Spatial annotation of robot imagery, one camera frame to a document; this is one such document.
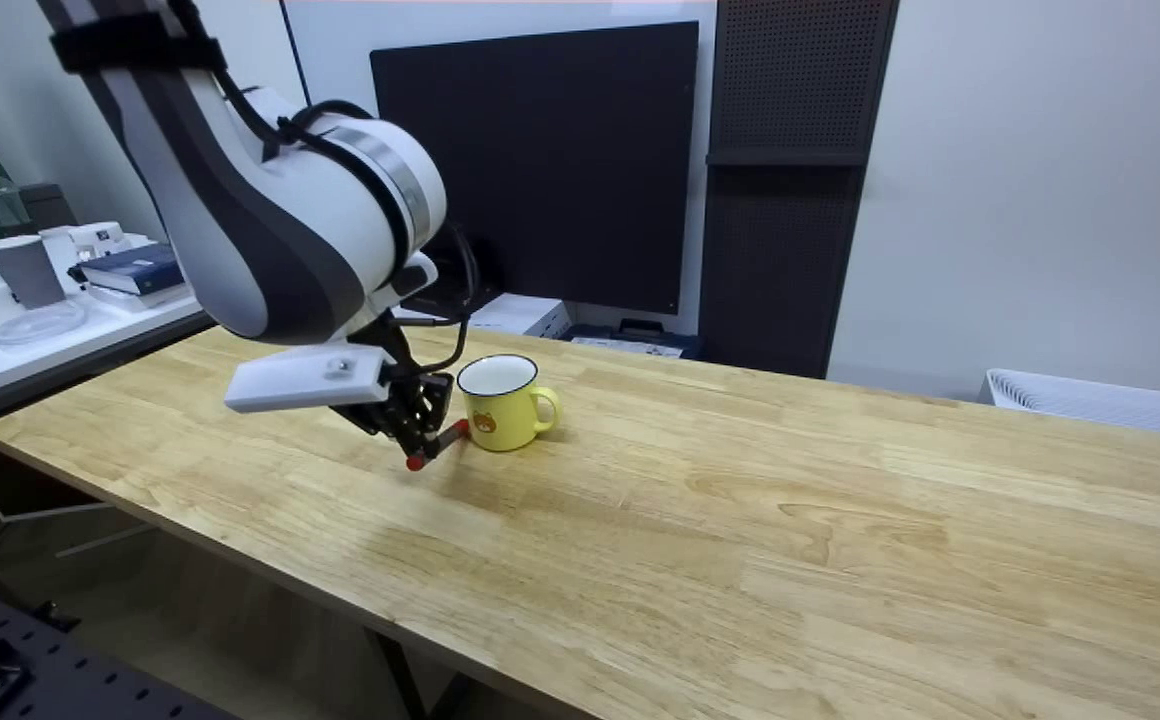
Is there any white side table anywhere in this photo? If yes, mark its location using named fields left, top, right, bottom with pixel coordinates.
left=0, top=216, right=213, bottom=432

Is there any clear plastic dish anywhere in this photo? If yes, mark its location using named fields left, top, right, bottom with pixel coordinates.
left=0, top=299, right=93, bottom=350

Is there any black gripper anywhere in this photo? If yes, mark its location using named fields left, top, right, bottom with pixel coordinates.
left=330, top=350, right=458, bottom=465

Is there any yellow enamel mug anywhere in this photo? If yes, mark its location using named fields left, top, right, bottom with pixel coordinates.
left=451, top=350, right=566, bottom=455

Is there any red marker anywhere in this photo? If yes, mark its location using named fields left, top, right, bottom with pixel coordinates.
left=398, top=416, right=476, bottom=475

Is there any white storage box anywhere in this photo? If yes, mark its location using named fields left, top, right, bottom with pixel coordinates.
left=976, top=366, right=1160, bottom=445

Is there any white flat carton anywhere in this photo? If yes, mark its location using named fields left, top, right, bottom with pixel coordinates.
left=468, top=287, right=572, bottom=339

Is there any grey cup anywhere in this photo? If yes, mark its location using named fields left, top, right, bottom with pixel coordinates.
left=0, top=236, right=67, bottom=314

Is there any blue book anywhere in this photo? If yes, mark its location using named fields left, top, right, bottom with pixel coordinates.
left=67, top=240, right=189, bottom=299

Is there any white flat wrist camera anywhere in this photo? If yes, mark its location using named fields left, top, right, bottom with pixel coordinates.
left=219, top=346, right=395, bottom=416

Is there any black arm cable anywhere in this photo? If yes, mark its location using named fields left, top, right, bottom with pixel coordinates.
left=164, top=0, right=483, bottom=373

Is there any dark tall cabinet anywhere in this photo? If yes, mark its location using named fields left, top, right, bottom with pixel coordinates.
left=694, top=0, right=904, bottom=381

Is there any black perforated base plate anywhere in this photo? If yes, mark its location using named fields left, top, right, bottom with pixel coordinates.
left=0, top=588, right=235, bottom=720

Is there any large black monitor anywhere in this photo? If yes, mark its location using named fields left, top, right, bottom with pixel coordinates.
left=369, top=21, right=704, bottom=326

